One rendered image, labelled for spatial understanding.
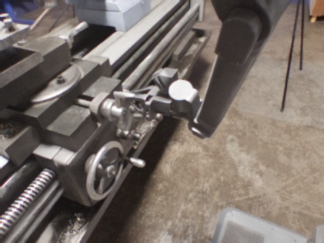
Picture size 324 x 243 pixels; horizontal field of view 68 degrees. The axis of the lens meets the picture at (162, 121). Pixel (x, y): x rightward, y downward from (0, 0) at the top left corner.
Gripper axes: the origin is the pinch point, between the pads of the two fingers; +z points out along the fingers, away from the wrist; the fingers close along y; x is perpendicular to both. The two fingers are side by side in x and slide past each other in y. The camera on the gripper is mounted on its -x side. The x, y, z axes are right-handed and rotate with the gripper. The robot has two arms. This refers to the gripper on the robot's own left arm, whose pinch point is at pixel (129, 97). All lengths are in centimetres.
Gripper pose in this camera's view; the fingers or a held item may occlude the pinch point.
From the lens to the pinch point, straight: 72.0
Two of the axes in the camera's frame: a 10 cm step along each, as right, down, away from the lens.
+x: 0.2, 7.8, 6.3
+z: -9.2, -2.4, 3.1
